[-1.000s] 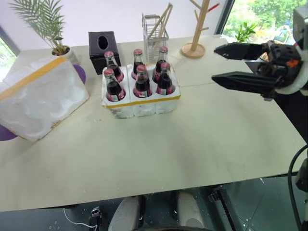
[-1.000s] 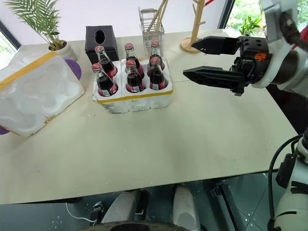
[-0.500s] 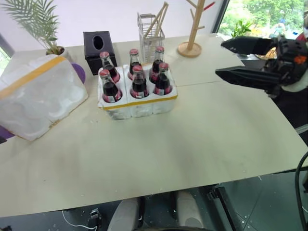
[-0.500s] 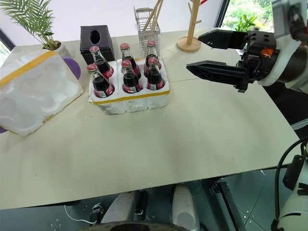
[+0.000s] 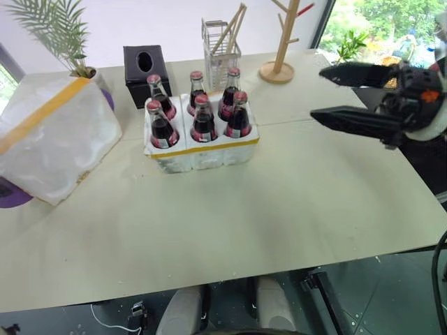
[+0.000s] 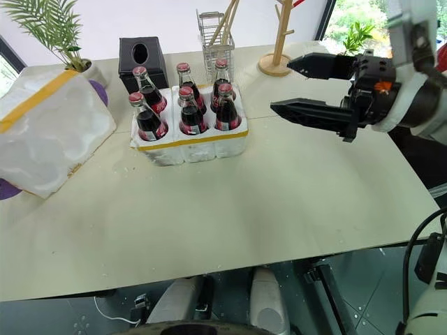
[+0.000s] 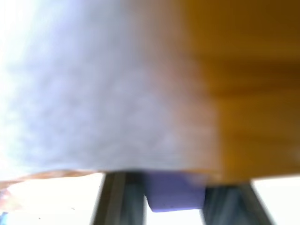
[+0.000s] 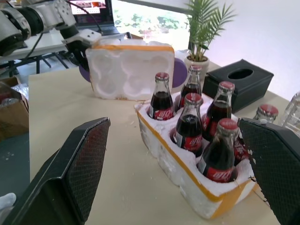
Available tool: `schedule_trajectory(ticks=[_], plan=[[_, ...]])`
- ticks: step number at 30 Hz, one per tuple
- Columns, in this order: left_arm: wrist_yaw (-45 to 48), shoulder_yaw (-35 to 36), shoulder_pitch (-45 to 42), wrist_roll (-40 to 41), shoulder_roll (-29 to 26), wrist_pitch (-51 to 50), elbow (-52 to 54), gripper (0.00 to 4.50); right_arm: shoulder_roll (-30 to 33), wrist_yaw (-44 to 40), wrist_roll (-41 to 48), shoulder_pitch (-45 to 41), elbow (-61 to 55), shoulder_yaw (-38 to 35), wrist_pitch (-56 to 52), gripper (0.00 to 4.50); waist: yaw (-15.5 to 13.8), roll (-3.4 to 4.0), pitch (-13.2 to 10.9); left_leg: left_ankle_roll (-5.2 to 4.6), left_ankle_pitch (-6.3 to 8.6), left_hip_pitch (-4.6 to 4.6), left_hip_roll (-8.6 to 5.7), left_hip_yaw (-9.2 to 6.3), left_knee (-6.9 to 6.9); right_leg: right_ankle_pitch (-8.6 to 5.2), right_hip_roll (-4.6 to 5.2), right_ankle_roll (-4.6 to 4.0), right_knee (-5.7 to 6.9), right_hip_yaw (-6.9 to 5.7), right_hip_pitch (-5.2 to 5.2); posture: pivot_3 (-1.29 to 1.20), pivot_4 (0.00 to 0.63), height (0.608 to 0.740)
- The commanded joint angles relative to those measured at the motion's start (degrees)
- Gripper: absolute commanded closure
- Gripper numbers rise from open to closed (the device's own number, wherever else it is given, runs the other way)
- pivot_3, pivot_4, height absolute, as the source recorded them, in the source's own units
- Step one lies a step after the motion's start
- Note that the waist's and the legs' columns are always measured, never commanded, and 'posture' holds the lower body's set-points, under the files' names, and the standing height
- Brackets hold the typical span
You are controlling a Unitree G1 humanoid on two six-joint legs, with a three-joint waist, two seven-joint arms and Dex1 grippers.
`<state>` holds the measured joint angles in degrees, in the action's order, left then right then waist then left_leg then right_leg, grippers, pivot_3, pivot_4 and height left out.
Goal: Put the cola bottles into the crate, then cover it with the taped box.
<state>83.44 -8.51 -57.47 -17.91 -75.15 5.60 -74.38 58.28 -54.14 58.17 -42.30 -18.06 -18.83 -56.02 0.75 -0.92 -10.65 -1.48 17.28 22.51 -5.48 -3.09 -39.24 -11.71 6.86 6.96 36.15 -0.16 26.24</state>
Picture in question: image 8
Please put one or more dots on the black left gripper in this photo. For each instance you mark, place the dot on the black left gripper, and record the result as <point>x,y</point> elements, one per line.
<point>78,52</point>

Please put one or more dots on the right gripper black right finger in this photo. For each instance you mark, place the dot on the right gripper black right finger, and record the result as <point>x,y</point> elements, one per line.
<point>276,164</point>

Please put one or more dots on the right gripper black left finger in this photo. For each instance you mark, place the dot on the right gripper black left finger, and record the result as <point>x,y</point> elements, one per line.
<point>70,168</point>

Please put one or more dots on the white foam lid yellow tape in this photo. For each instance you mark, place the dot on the white foam lid yellow tape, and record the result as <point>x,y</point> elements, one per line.
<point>131,68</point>

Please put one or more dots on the glass cola bottle red cap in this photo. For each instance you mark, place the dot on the glass cola bottle red cap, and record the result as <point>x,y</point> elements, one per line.
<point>220,159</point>
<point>220,112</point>
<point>192,86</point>
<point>189,131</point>
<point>267,110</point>
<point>161,103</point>

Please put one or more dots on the brown cardboard box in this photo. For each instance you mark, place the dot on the brown cardboard box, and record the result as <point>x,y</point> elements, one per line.
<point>14,117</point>

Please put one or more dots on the black tissue box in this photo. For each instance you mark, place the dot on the black tissue box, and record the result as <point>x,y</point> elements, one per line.
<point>253,89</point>

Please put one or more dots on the white foam crate yellow tape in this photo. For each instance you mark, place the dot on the white foam crate yellow tape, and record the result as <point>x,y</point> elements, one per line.
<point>178,168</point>

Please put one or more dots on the open laptop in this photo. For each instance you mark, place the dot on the open laptop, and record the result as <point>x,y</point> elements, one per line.
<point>93,11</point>

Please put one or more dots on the clear plastic container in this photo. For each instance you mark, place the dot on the clear plastic container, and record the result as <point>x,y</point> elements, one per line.
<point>291,112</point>

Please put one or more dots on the white cloth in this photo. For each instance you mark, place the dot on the white cloth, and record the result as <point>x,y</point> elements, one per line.
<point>5,204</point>

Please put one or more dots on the purple round object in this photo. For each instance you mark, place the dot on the purple round object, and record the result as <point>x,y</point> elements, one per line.
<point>180,72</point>

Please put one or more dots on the potted palm plant white pot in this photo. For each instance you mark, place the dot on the potted palm plant white pot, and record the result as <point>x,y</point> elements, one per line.
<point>197,63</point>

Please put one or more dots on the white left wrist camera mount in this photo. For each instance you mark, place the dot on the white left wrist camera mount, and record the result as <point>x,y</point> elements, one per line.
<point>85,36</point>

